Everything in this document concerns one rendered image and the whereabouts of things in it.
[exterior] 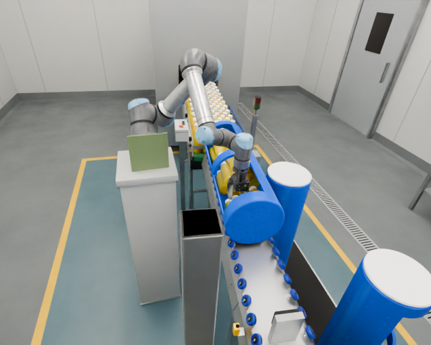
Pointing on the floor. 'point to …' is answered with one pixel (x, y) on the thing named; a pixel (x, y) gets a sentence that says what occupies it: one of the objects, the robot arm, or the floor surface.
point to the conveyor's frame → (191, 165)
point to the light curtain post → (200, 272)
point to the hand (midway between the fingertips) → (235, 196)
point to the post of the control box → (182, 175)
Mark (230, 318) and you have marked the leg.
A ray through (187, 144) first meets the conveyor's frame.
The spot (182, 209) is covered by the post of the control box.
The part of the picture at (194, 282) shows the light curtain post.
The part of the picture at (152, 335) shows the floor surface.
